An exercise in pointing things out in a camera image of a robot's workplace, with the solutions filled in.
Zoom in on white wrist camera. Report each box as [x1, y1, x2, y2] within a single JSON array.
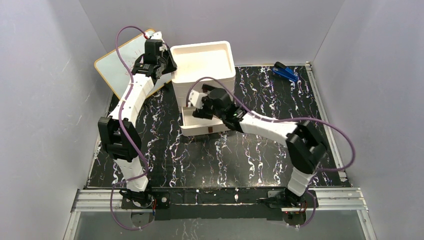
[[149, 31, 164, 41], [188, 90, 208, 109]]

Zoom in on aluminium frame rail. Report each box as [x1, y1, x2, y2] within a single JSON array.
[[71, 187, 369, 212]]

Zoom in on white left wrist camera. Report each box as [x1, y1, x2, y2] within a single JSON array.
[[149, 31, 164, 41]]

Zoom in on white bottom organizer drawer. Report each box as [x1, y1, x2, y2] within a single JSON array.
[[180, 107, 230, 137]]

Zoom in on blue black stapler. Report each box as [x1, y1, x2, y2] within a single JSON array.
[[271, 61, 299, 83]]

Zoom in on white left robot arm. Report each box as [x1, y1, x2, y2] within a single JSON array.
[[97, 38, 177, 195]]

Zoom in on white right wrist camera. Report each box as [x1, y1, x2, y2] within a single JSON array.
[[188, 90, 208, 109]]

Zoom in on yellow framed whiteboard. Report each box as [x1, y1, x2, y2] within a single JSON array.
[[94, 29, 173, 100]]

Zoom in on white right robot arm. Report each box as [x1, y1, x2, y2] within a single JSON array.
[[187, 84, 328, 201]]

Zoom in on white plastic drawer organizer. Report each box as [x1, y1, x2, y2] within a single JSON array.
[[170, 40, 236, 109]]

